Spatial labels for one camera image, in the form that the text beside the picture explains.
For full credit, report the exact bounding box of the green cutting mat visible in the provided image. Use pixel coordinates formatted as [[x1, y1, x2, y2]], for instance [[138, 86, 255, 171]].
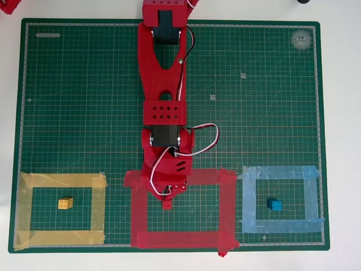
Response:
[[7, 18, 331, 254]]

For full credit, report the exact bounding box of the red tape square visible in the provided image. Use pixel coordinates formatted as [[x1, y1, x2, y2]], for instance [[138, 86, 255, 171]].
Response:
[[123, 167, 240, 257]]

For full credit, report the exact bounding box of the red leader arm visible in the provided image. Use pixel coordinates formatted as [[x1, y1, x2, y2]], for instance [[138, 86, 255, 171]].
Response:
[[0, 0, 22, 15]]

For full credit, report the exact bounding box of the white servo cable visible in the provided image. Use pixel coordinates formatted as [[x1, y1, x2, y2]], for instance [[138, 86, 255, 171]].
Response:
[[149, 146, 174, 196], [174, 123, 221, 156], [176, 25, 196, 101]]

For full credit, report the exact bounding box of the yellow toy brick cube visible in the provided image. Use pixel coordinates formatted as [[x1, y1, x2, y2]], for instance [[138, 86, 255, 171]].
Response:
[[58, 197, 74, 210]]

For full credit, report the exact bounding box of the blue tape square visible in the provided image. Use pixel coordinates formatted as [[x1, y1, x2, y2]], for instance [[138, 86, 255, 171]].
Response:
[[237, 165, 325, 234]]

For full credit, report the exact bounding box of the yellow tape square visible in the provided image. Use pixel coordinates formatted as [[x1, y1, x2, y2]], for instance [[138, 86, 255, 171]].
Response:
[[14, 171, 108, 251]]

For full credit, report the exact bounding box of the blue toy brick cube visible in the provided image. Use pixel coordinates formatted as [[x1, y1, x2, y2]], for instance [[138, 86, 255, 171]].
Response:
[[267, 197, 283, 212]]

